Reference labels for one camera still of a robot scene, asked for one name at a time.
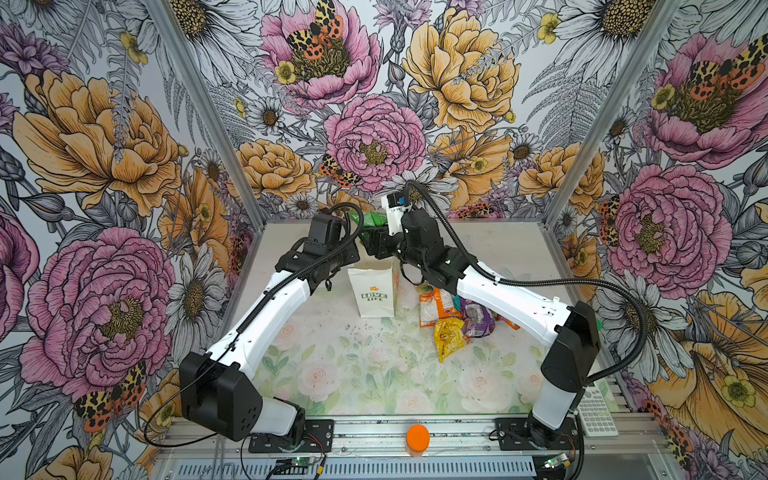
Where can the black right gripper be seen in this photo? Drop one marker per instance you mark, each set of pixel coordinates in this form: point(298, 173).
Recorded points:
point(379, 237)

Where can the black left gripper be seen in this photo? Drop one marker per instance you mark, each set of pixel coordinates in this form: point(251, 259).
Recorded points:
point(352, 256)

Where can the green snack packet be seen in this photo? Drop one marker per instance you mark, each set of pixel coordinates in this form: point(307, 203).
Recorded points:
point(368, 220)

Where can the white paper bag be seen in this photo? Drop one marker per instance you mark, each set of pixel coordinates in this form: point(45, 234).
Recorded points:
point(374, 286)

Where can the yellow snack packet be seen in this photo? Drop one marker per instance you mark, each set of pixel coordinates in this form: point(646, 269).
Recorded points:
point(449, 337)

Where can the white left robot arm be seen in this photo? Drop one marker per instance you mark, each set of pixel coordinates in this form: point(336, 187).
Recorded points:
point(216, 388)

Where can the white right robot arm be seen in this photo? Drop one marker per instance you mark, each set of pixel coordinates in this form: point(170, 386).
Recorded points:
point(569, 332)

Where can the orange snack packet left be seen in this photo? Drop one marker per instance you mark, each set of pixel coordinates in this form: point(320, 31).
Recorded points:
point(435, 304)

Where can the orange snack packet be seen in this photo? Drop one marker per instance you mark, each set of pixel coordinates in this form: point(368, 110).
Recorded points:
point(435, 304)
point(508, 322)

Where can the purple Fox's berries packet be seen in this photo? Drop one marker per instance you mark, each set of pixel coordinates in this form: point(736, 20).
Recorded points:
point(479, 321)

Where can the orange snack packet right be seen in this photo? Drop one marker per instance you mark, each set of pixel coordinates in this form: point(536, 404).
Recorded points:
point(508, 322)

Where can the orange round button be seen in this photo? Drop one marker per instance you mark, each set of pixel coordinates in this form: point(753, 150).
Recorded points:
point(417, 439)

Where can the white calculator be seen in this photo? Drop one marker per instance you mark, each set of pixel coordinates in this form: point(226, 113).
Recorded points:
point(595, 416)

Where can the aluminium left corner post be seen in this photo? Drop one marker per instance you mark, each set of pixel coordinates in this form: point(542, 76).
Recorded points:
point(184, 60)

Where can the aluminium corner post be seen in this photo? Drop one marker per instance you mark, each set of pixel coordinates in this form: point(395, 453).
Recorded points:
point(647, 43)
point(184, 60)

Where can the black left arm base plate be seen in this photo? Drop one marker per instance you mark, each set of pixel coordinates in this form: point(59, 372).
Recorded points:
point(314, 436)

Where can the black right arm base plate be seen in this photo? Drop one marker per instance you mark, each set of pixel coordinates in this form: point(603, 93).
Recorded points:
point(527, 434)

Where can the aluminium right corner post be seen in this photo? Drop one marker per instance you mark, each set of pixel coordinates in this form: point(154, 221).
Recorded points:
point(647, 43)

